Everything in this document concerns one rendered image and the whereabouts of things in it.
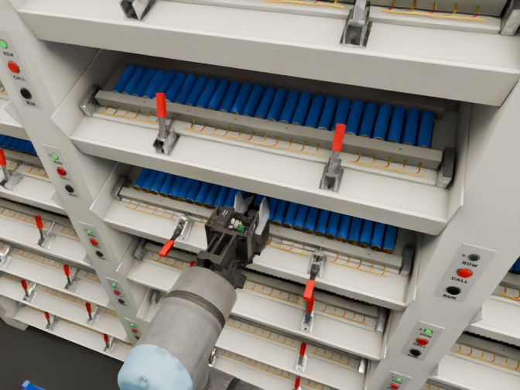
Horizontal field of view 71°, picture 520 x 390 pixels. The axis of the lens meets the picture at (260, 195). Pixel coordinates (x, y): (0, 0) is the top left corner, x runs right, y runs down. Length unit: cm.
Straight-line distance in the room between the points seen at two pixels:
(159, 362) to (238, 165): 29
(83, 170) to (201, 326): 40
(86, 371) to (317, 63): 149
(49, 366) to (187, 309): 132
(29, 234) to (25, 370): 77
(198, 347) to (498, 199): 40
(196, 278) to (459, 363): 57
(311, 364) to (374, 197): 59
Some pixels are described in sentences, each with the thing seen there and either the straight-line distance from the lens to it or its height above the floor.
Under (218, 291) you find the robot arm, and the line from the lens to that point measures 51.
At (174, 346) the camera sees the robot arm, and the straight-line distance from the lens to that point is 47.
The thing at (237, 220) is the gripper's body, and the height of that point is 102.
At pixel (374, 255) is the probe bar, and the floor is 95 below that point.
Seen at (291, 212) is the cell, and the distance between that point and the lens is 69.
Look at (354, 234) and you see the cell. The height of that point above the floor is 95.
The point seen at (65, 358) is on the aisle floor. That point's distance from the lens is 176.
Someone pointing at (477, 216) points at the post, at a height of 112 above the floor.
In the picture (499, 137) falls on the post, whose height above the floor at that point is 123.
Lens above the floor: 144
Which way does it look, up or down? 42 degrees down
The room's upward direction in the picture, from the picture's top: straight up
